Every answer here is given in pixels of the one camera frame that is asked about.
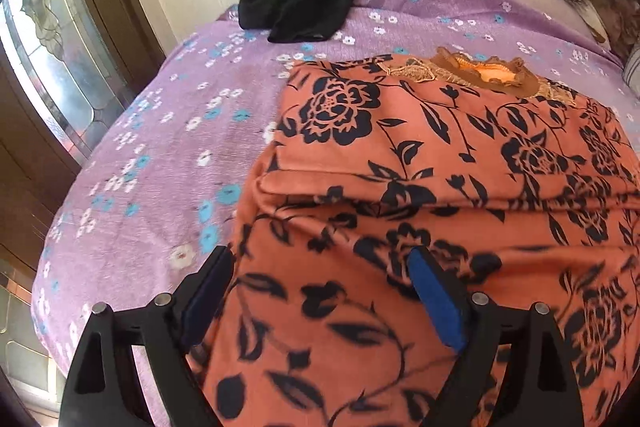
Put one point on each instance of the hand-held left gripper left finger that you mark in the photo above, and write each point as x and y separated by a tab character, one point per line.
205	302

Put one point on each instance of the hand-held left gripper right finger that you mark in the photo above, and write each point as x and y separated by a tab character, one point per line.
437	302

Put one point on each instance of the orange black floral garment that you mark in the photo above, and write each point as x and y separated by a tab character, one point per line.
425	147

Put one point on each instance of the purple floral bedsheet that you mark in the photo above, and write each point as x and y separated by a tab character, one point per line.
175	132

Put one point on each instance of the patterned glass door panel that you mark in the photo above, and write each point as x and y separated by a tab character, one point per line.
55	57

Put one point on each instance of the striped floral pillow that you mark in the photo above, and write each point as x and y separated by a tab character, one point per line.
632	74

